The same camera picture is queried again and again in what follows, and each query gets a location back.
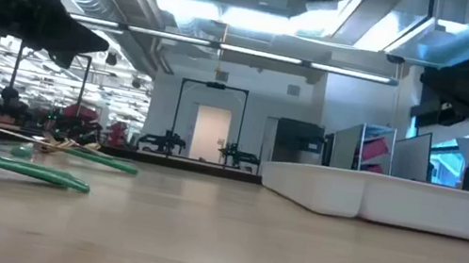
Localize small pink bin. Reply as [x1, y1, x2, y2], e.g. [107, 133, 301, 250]
[361, 161, 386, 175]

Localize metal shelf rack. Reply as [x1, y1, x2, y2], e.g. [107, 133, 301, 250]
[354, 122, 400, 178]

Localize black gantry frame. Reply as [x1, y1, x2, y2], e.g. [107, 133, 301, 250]
[3, 41, 94, 126]
[166, 75, 251, 170]

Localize black cabinet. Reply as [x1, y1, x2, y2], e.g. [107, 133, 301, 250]
[270, 116, 328, 170]

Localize red equipment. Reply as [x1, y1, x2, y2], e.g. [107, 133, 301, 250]
[60, 101, 101, 123]
[106, 119, 131, 149]

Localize cream door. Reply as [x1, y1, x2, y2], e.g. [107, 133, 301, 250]
[189, 105, 233, 165]

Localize gold fork with green handle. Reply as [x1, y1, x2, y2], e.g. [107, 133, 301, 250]
[69, 137, 104, 154]

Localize grey monitor panel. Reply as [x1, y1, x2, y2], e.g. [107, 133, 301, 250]
[388, 126, 436, 184]

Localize ceiling light tube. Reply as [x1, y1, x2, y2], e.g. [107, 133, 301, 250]
[309, 61, 394, 86]
[218, 42, 304, 66]
[69, 11, 121, 31]
[125, 25, 214, 49]

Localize large rectangular silver duct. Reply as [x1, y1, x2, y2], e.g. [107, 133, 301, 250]
[328, 0, 469, 76]

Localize white cutlery tray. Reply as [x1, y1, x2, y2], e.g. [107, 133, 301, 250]
[254, 154, 469, 242]

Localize large pink bin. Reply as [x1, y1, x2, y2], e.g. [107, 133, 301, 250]
[361, 134, 392, 166]

